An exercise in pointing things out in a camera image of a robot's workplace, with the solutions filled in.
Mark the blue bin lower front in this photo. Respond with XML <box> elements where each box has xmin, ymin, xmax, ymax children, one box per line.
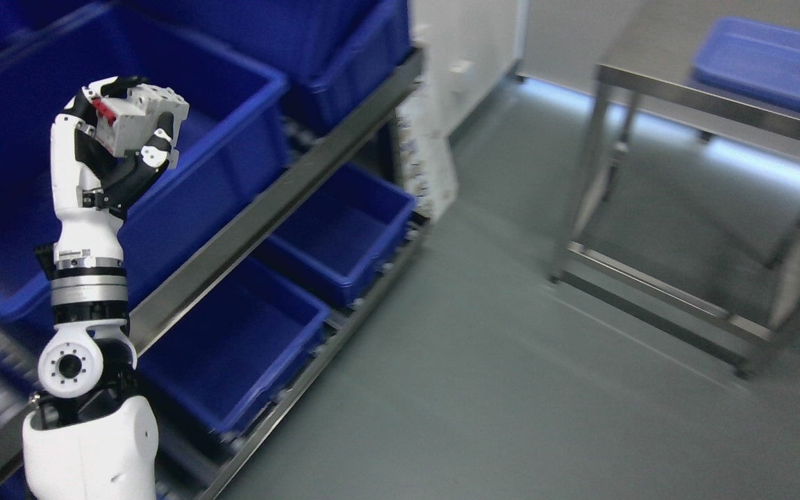
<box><xmin>140</xmin><ymin>258</ymin><xmax>331</xmax><ymax>435</ymax></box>

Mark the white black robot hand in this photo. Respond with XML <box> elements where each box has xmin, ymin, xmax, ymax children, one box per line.
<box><xmin>50</xmin><ymin>76</ymin><xmax>180</xmax><ymax>269</ymax></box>

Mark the grey circuit breaker red switch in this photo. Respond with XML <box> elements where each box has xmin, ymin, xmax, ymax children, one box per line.
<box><xmin>92</xmin><ymin>83</ymin><xmax>190</xmax><ymax>158</ymax></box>

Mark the white wall socket box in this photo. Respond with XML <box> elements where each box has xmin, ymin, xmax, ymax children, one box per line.
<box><xmin>447</xmin><ymin>60</ymin><xmax>475</xmax><ymax>81</ymax></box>

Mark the blue bin top right shelf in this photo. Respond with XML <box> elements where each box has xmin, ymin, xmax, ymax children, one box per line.
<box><xmin>122</xmin><ymin>0</ymin><xmax>415</xmax><ymax>115</ymax></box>

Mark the blue plastic tray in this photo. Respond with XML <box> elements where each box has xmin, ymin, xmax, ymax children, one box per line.
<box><xmin>692</xmin><ymin>17</ymin><xmax>800</xmax><ymax>112</ymax></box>

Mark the large blue bin upper shelf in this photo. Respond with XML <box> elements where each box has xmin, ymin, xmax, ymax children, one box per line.
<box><xmin>0</xmin><ymin>2</ymin><xmax>287</xmax><ymax>327</ymax></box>

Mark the blue bin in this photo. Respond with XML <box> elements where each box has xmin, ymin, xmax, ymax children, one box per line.
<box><xmin>140</xmin><ymin>258</ymin><xmax>331</xmax><ymax>435</ymax></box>
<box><xmin>253</xmin><ymin>162</ymin><xmax>416</xmax><ymax>309</ymax></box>

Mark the blue bin lower middle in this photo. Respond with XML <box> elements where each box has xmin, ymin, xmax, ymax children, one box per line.
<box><xmin>253</xmin><ymin>162</ymin><xmax>416</xmax><ymax>309</ymax></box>

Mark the stainless steel table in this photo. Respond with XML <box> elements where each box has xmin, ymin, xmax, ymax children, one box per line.
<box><xmin>547</xmin><ymin>1</ymin><xmax>800</xmax><ymax>379</ymax></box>

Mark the metal shelf rack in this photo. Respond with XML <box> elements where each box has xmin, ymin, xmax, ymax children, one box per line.
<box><xmin>0</xmin><ymin>45</ymin><xmax>431</xmax><ymax>499</ymax></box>

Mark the white sign board with text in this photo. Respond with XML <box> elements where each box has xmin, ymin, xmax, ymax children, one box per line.
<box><xmin>397</xmin><ymin>83</ymin><xmax>458</xmax><ymax>222</ymax></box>

